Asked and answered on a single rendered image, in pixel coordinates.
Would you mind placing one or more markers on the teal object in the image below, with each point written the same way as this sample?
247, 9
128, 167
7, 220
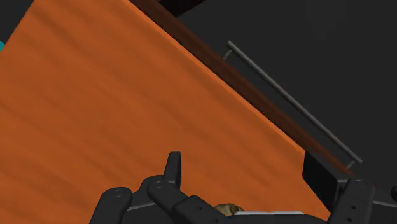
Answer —
1, 46

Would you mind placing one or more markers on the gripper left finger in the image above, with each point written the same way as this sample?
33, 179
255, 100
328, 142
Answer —
173, 198

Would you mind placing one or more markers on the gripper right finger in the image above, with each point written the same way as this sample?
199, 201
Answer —
353, 201

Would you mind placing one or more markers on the orange topped grey cabinet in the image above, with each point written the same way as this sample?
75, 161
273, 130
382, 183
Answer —
130, 93

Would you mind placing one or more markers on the brown lumpy object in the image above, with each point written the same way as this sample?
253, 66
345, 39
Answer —
229, 208

